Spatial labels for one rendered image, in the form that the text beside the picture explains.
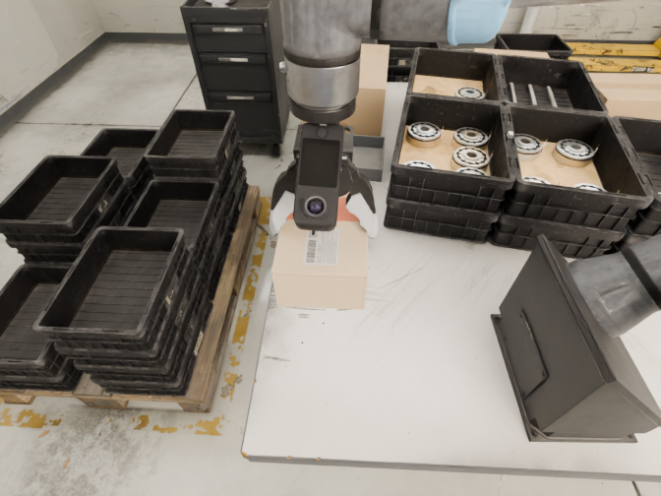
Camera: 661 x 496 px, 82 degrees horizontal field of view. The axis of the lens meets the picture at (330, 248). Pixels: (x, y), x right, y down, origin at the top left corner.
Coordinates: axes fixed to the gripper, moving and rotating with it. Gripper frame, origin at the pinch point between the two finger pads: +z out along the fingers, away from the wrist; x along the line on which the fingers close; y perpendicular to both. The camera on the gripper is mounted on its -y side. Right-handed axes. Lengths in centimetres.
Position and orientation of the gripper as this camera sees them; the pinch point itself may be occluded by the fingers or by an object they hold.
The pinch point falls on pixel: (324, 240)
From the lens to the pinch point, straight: 53.5
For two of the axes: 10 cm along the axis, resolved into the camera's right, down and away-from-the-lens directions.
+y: 0.5, -7.4, 6.8
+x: -10.0, -0.4, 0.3
